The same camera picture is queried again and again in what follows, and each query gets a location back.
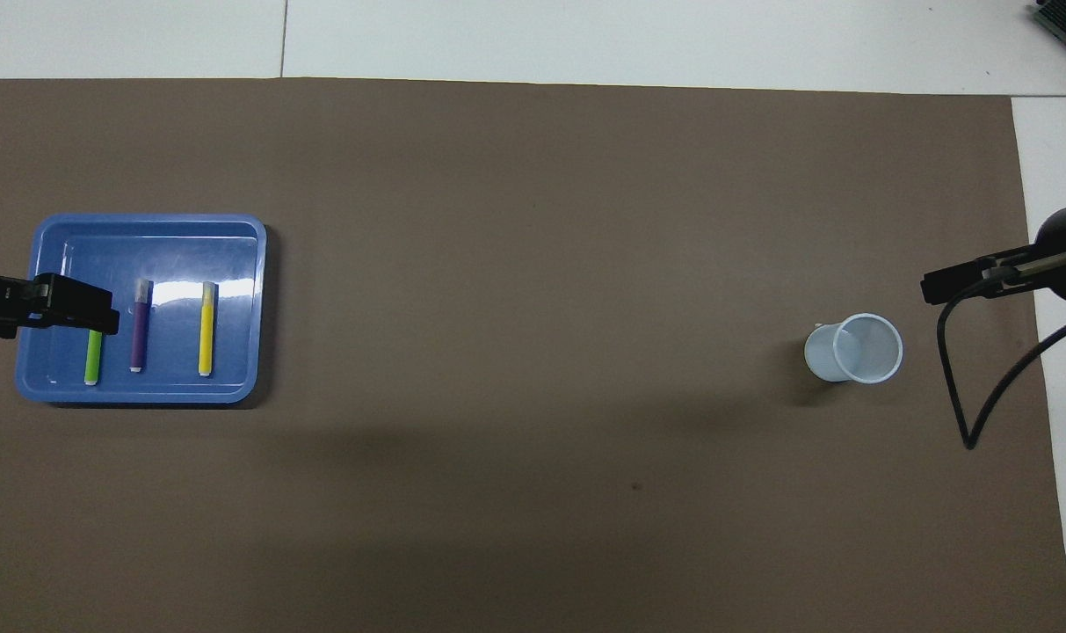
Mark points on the brown table mat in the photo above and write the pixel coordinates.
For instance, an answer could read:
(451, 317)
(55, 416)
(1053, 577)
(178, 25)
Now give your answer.
(532, 220)

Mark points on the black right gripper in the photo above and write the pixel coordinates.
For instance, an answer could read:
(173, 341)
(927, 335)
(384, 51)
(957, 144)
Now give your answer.
(1064, 233)

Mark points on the purple marker pen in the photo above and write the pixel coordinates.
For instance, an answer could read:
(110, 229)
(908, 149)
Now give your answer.
(139, 338)

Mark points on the yellow marker pen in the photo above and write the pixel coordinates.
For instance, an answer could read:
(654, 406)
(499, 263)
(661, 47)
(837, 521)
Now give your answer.
(206, 330)

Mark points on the blue plastic tray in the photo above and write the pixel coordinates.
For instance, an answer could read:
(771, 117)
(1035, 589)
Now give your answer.
(225, 264)

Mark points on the green marker pen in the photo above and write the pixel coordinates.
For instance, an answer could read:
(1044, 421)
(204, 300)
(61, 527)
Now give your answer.
(93, 356)

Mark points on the translucent plastic cup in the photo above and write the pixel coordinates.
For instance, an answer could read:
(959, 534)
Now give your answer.
(827, 356)

